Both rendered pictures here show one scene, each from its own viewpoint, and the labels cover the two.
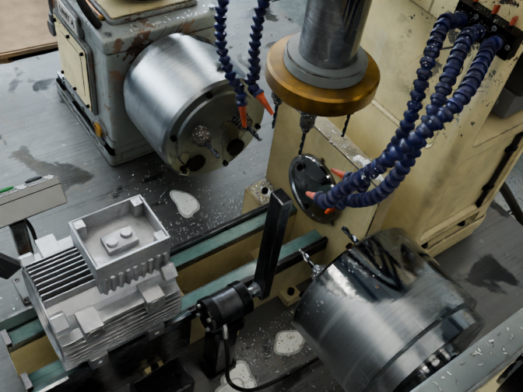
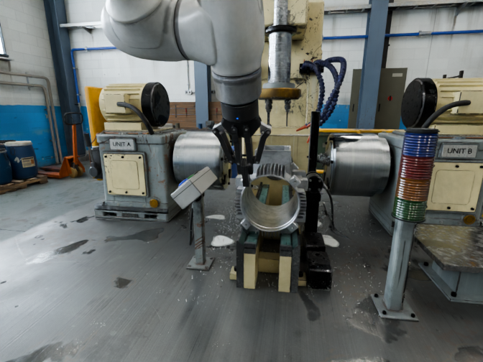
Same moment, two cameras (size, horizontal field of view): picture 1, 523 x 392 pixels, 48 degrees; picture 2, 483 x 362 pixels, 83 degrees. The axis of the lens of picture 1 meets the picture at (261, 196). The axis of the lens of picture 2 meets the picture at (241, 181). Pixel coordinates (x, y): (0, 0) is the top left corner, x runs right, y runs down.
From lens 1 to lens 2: 1.00 m
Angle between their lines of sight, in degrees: 46
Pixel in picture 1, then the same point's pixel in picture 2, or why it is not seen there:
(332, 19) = (286, 60)
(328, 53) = (287, 75)
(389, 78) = (277, 113)
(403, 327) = (374, 138)
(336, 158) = (284, 139)
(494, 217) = not seen: hidden behind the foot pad
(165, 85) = (204, 140)
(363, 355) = (373, 154)
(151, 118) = (205, 156)
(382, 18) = not seen: hidden behind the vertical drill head
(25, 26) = not seen: outside the picture
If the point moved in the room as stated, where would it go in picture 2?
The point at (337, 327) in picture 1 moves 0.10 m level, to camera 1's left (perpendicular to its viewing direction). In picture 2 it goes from (356, 155) to (341, 158)
